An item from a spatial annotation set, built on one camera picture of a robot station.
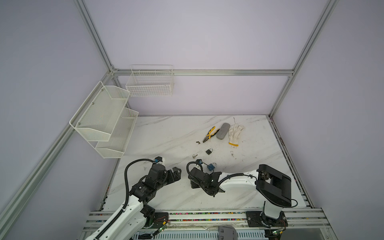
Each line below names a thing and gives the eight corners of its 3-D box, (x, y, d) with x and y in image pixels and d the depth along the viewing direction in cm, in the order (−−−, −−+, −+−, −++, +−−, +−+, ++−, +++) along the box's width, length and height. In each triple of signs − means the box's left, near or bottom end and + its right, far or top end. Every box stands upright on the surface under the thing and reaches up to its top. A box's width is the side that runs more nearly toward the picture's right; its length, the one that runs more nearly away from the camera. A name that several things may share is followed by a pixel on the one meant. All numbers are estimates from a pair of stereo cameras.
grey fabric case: (215, 137, 109) (215, 135, 107) (222, 123, 118) (223, 121, 116) (223, 140, 107) (223, 138, 105) (230, 126, 116) (231, 124, 114)
